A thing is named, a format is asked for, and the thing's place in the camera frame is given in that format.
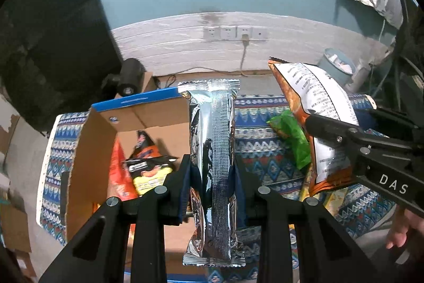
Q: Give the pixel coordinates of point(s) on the green snack packet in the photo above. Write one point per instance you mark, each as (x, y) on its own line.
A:
(293, 137)

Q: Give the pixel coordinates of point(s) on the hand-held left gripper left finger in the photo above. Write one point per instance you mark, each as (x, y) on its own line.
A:
(184, 190)

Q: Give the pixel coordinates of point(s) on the silver foil snack packet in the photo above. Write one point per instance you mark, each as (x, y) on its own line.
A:
(215, 150)

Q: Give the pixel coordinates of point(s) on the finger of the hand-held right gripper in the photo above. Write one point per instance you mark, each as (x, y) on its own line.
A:
(331, 130)
(394, 122)

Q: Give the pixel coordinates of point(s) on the black metal stand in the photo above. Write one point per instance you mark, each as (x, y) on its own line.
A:
(410, 70)

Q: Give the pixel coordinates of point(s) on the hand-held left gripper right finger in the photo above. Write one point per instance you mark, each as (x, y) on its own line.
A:
(240, 193)

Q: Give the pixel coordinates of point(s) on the black yellow snack packet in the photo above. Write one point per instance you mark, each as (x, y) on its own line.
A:
(149, 167)

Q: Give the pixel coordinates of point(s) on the red-orange snack packet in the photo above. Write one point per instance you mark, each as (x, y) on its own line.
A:
(119, 173)

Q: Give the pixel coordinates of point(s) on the blue patterned tablecloth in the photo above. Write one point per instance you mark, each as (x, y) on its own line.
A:
(258, 143)

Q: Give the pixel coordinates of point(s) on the white wall socket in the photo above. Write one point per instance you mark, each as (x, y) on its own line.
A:
(241, 29)
(228, 32)
(259, 33)
(211, 33)

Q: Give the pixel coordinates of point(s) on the black curtain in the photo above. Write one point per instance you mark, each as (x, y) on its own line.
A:
(49, 37)

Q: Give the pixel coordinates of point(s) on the torn cardboard sheet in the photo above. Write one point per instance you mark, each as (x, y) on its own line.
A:
(8, 137)

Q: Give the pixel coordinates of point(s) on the person's right hand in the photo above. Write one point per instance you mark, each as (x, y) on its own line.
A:
(407, 230)

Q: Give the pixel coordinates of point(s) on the pale blue trash bin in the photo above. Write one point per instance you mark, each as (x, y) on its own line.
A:
(338, 69)

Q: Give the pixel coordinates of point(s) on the large orange snack bag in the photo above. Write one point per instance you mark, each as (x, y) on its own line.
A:
(318, 94)

